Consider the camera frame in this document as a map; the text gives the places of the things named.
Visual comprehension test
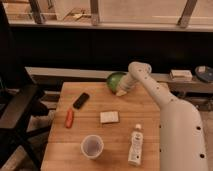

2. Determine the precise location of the green ceramic bowl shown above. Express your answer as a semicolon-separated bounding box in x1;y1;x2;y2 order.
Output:
106;72;125;93

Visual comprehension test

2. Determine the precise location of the white rectangular sponge block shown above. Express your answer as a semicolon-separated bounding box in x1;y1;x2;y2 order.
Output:
100;111;119;124

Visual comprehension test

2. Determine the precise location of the black rectangular remote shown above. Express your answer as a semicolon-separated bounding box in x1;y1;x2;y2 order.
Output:
73;93;89;109

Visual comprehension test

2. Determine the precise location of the white squeeze bottle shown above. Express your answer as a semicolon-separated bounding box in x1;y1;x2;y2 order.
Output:
128;124;143;166

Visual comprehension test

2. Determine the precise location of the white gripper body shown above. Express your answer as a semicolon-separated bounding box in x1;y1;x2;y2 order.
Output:
116;74;136;96

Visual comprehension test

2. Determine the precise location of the clear plastic cup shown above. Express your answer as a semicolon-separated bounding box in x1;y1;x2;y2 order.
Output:
81;135;104;160

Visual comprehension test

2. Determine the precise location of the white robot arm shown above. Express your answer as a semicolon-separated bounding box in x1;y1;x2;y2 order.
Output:
116;62;209;171

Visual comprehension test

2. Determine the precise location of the dark round device on shelf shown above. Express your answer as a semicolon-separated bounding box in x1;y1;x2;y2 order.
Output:
195;66;213;83

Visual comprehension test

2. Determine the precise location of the black chair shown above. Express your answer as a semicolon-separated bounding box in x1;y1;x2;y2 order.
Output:
0;67;50;169

